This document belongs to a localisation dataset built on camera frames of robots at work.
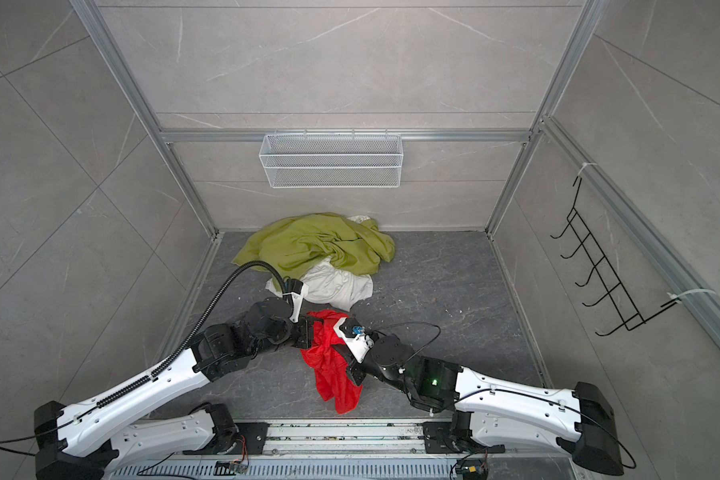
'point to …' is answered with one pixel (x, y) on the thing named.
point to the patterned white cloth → (359, 218)
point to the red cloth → (329, 367)
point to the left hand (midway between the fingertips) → (324, 317)
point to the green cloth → (294, 243)
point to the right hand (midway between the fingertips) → (336, 341)
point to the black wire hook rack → (588, 250)
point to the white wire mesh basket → (331, 160)
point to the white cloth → (330, 285)
